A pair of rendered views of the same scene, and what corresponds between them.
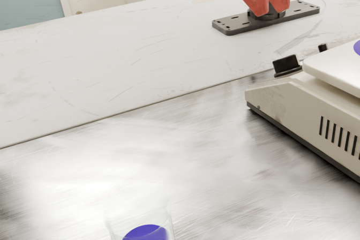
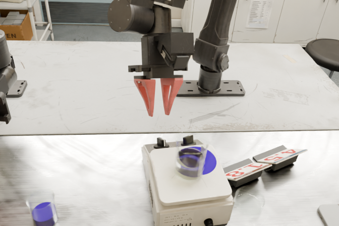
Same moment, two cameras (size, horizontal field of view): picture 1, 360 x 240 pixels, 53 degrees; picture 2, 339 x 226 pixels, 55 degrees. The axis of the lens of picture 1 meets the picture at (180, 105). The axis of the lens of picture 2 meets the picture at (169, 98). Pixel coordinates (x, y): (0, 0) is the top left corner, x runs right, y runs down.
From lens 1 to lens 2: 37 cm
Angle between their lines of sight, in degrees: 10
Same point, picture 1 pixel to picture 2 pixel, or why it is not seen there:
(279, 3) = (166, 110)
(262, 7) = (150, 113)
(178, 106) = (111, 140)
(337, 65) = (162, 159)
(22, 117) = (34, 118)
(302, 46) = (208, 121)
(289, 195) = (121, 210)
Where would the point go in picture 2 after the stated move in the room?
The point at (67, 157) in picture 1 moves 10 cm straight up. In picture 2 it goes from (43, 152) to (34, 115)
